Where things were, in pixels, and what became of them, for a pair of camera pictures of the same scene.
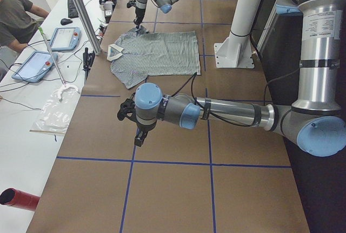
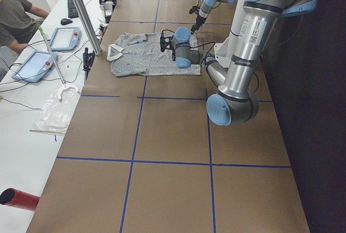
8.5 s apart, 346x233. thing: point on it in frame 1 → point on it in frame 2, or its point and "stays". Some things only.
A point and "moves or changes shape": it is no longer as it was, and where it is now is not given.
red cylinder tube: x=13 y=197 stays
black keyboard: x=72 y=10 stays
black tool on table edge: x=88 y=59 stays
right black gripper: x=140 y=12 → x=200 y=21
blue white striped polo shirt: x=136 y=53 moves or changes shape
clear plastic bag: x=55 y=115 stays
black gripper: x=131 y=3 → x=194 y=10
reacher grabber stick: x=62 y=79 stays
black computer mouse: x=64 y=21 stays
